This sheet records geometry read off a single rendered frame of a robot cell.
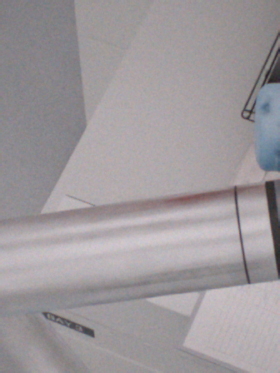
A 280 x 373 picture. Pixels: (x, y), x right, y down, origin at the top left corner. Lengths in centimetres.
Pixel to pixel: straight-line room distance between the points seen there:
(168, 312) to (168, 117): 39
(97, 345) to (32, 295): 74
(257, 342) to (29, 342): 35
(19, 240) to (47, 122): 179
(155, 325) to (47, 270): 59
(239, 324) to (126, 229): 53
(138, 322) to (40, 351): 36
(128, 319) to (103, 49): 80
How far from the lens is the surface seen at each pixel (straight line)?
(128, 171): 158
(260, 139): 89
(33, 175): 254
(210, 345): 131
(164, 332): 140
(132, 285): 81
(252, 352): 131
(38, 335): 107
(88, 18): 204
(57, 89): 266
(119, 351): 154
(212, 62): 168
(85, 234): 81
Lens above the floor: 218
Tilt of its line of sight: 61 degrees down
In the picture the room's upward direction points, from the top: 2 degrees counter-clockwise
